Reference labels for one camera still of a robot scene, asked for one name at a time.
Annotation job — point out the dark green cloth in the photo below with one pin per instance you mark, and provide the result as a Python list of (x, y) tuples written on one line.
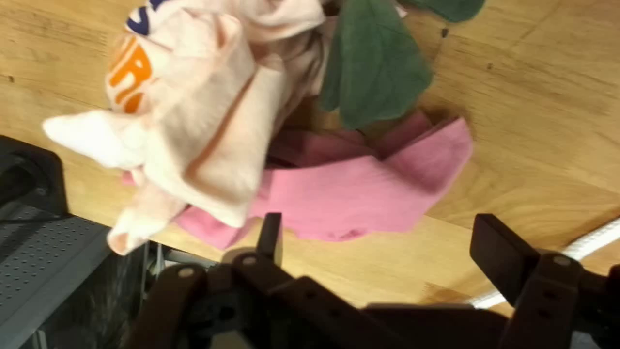
[(375, 65)]

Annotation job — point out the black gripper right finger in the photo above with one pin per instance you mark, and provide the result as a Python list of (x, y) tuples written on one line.
[(503, 255)]

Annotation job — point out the peach shirt with orange print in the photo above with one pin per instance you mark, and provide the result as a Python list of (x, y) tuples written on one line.
[(197, 91)]

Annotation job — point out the pink cloth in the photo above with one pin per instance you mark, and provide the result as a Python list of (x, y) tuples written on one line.
[(334, 186)]

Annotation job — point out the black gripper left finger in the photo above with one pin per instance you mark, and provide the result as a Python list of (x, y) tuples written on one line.
[(270, 238)]

